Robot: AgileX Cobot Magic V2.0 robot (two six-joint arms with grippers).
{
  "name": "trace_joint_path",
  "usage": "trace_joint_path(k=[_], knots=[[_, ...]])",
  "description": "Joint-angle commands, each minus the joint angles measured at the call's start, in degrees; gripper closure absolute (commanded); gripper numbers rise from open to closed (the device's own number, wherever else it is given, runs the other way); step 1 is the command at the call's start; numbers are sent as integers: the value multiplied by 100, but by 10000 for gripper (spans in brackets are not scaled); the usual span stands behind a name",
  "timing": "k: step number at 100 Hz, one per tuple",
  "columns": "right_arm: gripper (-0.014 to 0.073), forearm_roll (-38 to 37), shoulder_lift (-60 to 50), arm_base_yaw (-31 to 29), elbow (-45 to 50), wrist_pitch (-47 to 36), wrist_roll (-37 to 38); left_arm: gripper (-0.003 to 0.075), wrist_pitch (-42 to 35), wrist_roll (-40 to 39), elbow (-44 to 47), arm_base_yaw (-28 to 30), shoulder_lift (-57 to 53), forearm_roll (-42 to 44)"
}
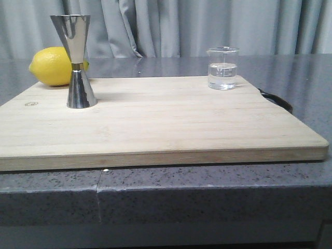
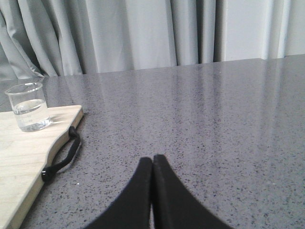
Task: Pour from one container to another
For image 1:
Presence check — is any wooden cutting board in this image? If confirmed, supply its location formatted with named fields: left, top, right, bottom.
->
left=1, top=76, right=329, bottom=171

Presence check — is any black cutting board handle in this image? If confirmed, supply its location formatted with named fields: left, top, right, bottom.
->
left=258, top=88, right=293, bottom=114

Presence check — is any grey curtain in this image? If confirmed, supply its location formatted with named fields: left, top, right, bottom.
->
left=1, top=1, right=331, bottom=59

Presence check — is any yellow lemon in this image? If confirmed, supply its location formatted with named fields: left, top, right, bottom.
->
left=29, top=46, right=90, bottom=87

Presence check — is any glass measuring beaker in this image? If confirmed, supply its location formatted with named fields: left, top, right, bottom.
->
left=207, top=46, right=240, bottom=90

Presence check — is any steel double jigger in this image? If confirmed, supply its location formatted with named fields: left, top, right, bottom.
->
left=50, top=15, right=97, bottom=109

